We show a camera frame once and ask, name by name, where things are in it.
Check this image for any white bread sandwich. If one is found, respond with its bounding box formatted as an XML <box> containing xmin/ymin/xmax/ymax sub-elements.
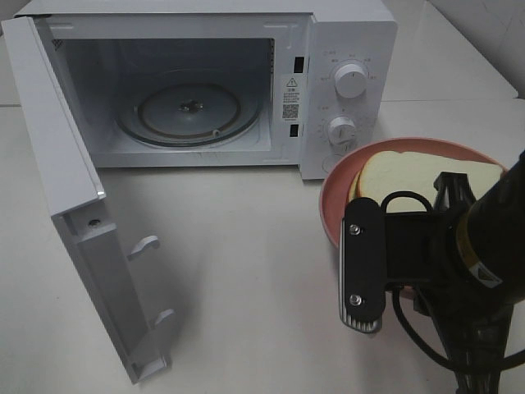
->
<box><xmin>348</xmin><ymin>151</ymin><xmax>504</xmax><ymax>204</ymax></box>

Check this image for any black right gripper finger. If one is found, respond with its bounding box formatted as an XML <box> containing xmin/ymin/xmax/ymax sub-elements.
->
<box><xmin>433</xmin><ymin>172</ymin><xmax>476</xmax><ymax>212</ymax></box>

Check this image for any round white door-release button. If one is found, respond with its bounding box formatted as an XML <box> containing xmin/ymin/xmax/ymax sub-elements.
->
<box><xmin>322</xmin><ymin>154</ymin><xmax>341</xmax><ymax>174</ymax></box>

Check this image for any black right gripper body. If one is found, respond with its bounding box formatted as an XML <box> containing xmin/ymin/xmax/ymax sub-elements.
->
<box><xmin>385</xmin><ymin>207</ymin><xmax>463</xmax><ymax>287</ymax></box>

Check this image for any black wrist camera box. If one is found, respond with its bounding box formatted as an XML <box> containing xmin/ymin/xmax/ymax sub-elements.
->
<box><xmin>339</xmin><ymin>198</ymin><xmax>386</xmax><ymax>335</ymax></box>

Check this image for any white microwave oven body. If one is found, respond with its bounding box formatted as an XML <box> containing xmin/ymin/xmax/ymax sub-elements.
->
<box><xmin>2</xmin><ymin>1</ymin><xmax>397</xmax><ymax>180</ymax></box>

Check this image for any lower white timer knob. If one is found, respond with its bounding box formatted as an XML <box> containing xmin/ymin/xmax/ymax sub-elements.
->
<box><xmin>326</xmin><ymin>116</ymin><xmax>356</xmax><ymax>153</ymax></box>

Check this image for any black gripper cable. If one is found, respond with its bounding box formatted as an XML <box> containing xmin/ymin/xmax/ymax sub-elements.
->
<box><xmin>379</xmin><ymin>190</ymin><xmax>525</xmax><ymax>370</ymax></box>

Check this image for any upper white power knob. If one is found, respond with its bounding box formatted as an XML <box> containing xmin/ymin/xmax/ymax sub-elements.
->
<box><xmin>333</xmin><ymin>61</ymin><xmax>368</xmax><ymax>99</ymax></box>

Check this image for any pink round plate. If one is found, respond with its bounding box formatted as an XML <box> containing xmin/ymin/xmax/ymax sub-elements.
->
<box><xmin>320</xmin><ymin>138</ymin><xmax>505</xmax><ymax>249</ymax></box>

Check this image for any white microwave door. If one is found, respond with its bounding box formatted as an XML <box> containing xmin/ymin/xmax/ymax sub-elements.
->
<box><xmin>2</xmin><ymin>16</ymin><xmax>173</xmax><ymax>383</ymax></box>

